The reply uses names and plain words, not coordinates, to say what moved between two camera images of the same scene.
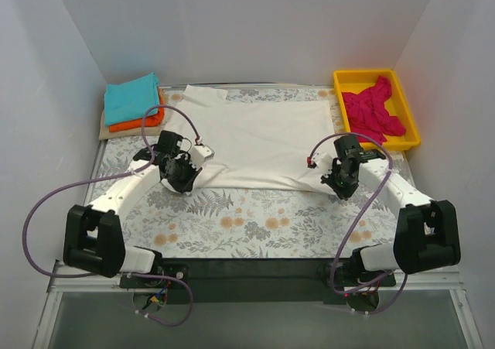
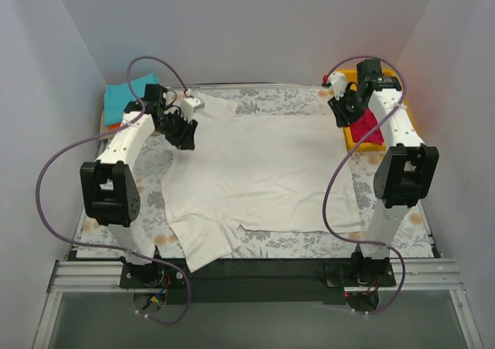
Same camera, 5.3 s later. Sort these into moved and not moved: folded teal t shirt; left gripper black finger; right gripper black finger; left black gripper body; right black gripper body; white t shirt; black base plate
Moved: right gripper black finger; left black gripper body; left gripper black finger; right black gripper body; white t shirt
Not moved: folded teal t shirt; black base plate
